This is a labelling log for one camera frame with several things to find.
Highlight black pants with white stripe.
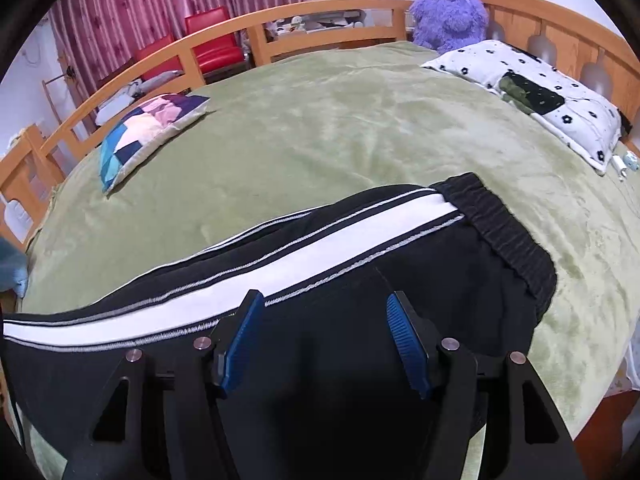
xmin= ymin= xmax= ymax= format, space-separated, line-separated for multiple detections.
xmin=3 ymin=174 xmax=557 ymax=479

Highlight green bed blanket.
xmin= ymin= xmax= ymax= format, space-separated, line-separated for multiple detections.
xmin=14 ymin=41 xmax=640 ymax=480

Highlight geometric blue patterned cushion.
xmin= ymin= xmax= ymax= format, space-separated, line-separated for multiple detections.
xmin=99 ymin=93 xmax=209 ymax=194

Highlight light blue fleece blanket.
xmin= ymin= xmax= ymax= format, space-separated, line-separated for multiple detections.
xmin=0 ymin=237 xmax=28 ymax=298

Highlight dark green folded cloth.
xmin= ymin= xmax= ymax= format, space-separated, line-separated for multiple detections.
xmin=498 ymin=72 xmax=565 ymax=116

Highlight white black-flower pillow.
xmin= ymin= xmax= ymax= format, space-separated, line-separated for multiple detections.
xmin=422 ymin=40 xmax=622 ymax=174

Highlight purple plush monster toy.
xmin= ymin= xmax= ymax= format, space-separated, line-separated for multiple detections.
xmin=409 ymin=0 xmax=489 ymax=54

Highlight wooden bed frame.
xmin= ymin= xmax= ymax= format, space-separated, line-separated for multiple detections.
xmin=1 ymin=0 xmax=639 ymax=249

